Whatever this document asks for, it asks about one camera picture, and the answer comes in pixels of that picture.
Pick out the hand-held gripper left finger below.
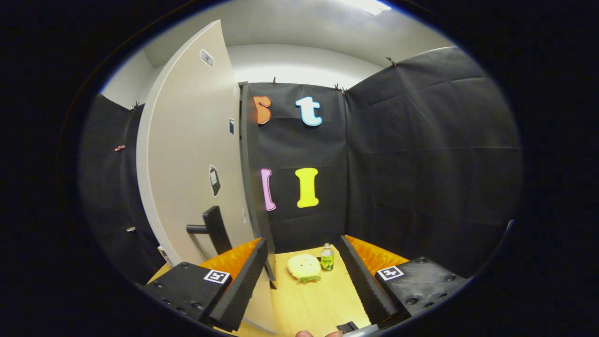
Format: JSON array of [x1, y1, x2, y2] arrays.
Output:
[[139, 238, 269, 332]]

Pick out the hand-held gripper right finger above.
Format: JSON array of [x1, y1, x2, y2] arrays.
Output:
[[338, 235, 468, 327]]

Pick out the dark grey shoe cabinet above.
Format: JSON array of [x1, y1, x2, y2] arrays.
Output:
[[238, 81, 278, 289]]

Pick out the beige shoe cabinet door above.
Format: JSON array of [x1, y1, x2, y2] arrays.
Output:
[[136, 20, 278, 336]]

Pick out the small green label bottle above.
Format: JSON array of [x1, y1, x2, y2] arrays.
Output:
[[321, 243, 335, 272]]

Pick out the yellow round plush toy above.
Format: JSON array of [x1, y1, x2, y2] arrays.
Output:
[[286, 254, 322, 284]]

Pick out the black backdrop cloth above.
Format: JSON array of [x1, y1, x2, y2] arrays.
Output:
[[79, 47, 522, 291]]

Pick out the long ceiling light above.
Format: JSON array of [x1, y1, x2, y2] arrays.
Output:
[[335, 0, 392, 16]]

